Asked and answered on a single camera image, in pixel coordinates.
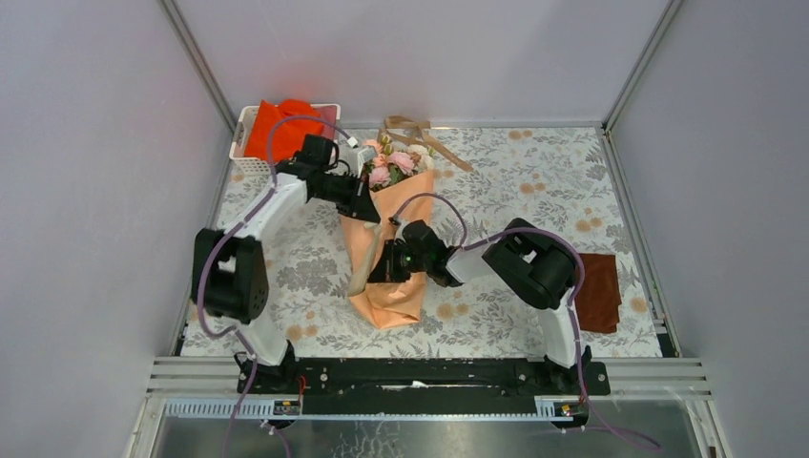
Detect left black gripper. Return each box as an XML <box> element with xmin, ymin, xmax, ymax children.
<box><xmin>310</xmin><ymin>169</ymin><xmax>379</xmax><ymax>222</ymax></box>

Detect dark red cloth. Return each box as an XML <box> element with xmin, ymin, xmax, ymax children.
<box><xmin>315</xmin><ymin>105</ymin><xmax>338</xmax><ymax>124</ymax></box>

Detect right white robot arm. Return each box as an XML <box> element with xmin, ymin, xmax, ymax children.
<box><xmin>363</xmin><ymin>217</ymin><xmax>591</xmax><ymax>393</ymax></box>

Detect pink rose stems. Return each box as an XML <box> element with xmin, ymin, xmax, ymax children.
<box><xmin>361</xmin><ymin>133</ymin><xmax>435</xmax><ymax>192</ymax></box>

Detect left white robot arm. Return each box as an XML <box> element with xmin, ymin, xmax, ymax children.
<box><xmin>191</xmin><ymin>135</ymin><xmax>381</xmax><ymax>392</ymax></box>

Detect orange cloth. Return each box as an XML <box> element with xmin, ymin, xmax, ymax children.
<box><xmin>244</xmin><ymin>99</ymin><xmax>324</xmax><ymax>163</ymax></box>

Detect beige orange wrapping paper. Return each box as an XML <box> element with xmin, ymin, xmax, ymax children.
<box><xmin>342</xmin><ymin>170</ymin><xmax>434</xmax><ymax>329</ymax></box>

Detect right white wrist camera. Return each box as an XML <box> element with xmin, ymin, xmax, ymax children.
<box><xmin>388</xmin><ymin>216</ymin><xmax>410</xmax><ymax>242</ymax></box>

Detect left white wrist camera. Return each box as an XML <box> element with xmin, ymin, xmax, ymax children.
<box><xmin>342</xmin><ymin>136</ymin><xmax>381</xmax><ymax>176</ymax></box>

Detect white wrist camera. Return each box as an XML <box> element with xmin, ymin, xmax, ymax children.
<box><xmin>388</xmin><ymin>216</ymin><xmax>410</xmax><ymax>242</ymax></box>
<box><xmin>342</xmin><ymin>136</ymin><xmax>381</xmax><ymax>176</ymax></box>

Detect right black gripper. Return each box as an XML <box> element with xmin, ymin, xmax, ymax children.
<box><xmin>367</xmin><ymin>238</ymin><xmax>430</xmax><ymax>282</ymax></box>

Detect brown wooden block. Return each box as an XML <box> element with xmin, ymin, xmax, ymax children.
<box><xmin>575</xmin><ymin>253</ymin><xmax>622</xmax><ymax>334</ymax></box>

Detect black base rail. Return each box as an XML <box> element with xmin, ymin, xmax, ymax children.
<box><xmin>234</xmin><ymin>352</ymin><xmax>611</xmax><ymax>415</ymax></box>

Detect tan ribbon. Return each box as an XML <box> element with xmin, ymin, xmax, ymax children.
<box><xmin>379</xmin><ymin>114</ymin><xmax>473</xmax><ymax>172</ymax></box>

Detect floral table cloth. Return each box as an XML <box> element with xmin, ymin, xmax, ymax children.
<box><xmin>179</xmin><ymin>126</ymin><xmax>664</xmax><ymax>361</ymax></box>

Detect white plastic basket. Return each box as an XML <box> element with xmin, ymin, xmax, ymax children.
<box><xmin>229</xmin><ymin>99</ymin><xmax>341</xmax><ymax>176</ymax></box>

